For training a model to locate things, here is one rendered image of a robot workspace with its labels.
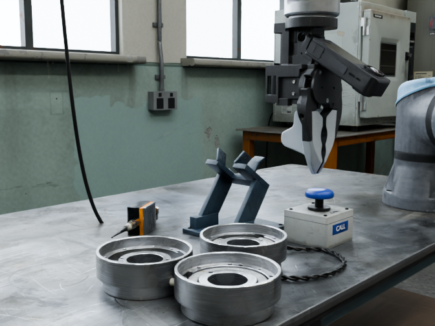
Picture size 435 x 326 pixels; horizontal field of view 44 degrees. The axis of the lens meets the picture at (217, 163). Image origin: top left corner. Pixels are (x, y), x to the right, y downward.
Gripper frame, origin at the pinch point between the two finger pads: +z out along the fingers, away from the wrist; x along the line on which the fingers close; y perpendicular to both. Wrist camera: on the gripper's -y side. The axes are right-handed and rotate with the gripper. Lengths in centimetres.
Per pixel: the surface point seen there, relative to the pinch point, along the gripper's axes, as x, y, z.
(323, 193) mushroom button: 1.1, -1.4, 3.6
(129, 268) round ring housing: 32.4, 1.2, 7.1
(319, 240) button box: 3.5, -2.5, 9.6
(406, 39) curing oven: -227, 92, -36
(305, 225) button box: 3.5, -0.1, 7.9
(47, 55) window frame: -46, 152, -22
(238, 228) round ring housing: 12.7, 3.9, 7.3
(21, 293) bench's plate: 38.7, 11.7, 10.8
